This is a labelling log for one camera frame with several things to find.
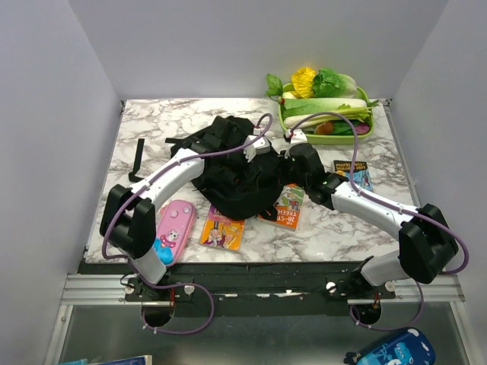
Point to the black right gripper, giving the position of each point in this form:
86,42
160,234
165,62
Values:
284,160

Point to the orange treehouse book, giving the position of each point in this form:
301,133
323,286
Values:
287,207

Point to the dark blue treehouse book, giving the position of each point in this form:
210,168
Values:
361,174

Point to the black student backpack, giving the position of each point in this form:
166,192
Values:
237,188

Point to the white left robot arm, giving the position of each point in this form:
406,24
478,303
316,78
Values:
128,221

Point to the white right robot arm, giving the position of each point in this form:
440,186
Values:
425,246

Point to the green plastic vegetable tray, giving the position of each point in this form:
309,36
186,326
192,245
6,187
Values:
359,109

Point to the purple vegetable toy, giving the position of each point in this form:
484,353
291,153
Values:
362,128

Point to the green leafy sprig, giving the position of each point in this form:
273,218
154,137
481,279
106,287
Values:
274,87

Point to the green lettuce leaf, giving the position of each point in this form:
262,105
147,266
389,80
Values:
328,83

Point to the yellow fabric flower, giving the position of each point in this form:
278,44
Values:
302,81

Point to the Roald Dahl Charlie book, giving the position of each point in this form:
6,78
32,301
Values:
221,232

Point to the pink cartoon pencil case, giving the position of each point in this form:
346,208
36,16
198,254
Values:
173,230

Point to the blue shark pencil case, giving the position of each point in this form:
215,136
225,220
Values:
408,346

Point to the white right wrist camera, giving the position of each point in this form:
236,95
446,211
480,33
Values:
295,137

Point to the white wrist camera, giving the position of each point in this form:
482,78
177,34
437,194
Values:
295,137
255,146

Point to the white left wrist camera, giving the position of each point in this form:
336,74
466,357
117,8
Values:
255,146

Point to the aluminium mounting rail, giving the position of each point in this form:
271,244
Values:
107,290

